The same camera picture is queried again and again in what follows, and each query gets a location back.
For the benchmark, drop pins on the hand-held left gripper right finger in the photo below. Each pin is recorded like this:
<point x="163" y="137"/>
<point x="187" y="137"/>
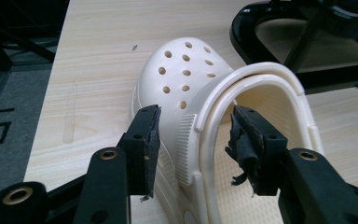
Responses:
<point x="261" y="155"/>

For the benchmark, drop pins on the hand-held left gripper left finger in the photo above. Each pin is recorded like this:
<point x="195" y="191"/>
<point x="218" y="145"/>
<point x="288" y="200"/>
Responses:
<point x="140" y="149"/>

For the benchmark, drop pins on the cream perforated clog shoe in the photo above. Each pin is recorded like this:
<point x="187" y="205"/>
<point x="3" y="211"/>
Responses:
<point x="174" y="77"/>

